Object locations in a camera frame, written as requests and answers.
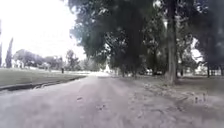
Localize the grass field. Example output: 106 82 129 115
0 67 89 88

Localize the grey gravel path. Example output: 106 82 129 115
0 74 224 128

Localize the leaf-strewn bare ground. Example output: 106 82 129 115
116 74 224 114

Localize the dark ditch strip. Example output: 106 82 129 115
0 75 88 93

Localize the distant row of trees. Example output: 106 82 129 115
12 48 101 73

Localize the row of large trees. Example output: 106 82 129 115
66 0 224 86

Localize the tall cypress tree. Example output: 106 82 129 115
4 37 14 69

